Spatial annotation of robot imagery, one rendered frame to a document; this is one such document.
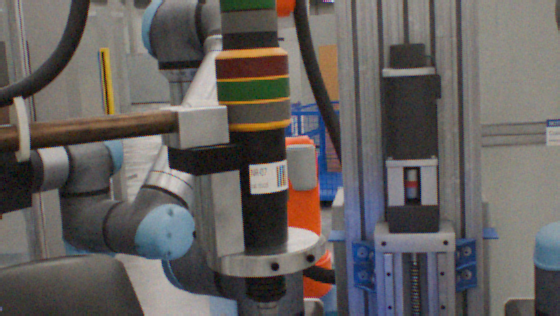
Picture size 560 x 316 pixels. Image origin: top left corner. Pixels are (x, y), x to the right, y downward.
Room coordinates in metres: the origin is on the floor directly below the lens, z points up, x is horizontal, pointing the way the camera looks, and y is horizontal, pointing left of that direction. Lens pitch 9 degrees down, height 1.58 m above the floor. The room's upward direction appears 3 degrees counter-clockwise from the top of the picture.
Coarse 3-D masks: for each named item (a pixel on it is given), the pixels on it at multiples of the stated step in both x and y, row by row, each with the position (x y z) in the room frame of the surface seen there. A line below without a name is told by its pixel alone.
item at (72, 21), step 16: (80, 0) 0.38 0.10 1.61; (80, 16) 0.38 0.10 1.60; (64, 32) 0.38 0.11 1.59; (80, 32) 0.38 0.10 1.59; (64, 48) 0.37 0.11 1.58; (48, 64) 0.37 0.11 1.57; (64, 64) 0.37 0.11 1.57; (32, 80) 0.36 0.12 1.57; (48, 80) 0.37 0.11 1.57; (0, 96) 0.36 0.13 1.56; (16, 96) 0.36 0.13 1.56; (16, 112) 0.36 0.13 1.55
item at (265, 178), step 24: (240, 144) 0.42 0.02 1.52; (264, 144) 0.41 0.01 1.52; (264, 168) 0.41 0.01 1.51; (240, 192) 0.42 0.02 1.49; (264, 192) 0.41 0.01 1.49; (288, 192) 0.43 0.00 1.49; (264, 216) 0.42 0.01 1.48; (264, 240) 0.42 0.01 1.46; (288, 240) 0.43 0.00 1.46; (264, 288) 0.42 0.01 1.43
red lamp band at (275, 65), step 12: (216, 60) 0.42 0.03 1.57; (228, 60) 0.41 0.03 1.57; (240, 60) 0.41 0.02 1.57; (252, 60) 0.41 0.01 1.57; (264, 60) 0.41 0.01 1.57; (276, 60) 0.42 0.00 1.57; (288, 60) 0.43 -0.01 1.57; (216, 72) 0.42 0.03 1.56; (228, 72) 0.41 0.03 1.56; (240, 72) 0.41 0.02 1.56; (252, 72) 0.41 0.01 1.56; (264, 72) 0.41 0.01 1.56; (276, 72) 0.42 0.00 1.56; (288, 72) 0.43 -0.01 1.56
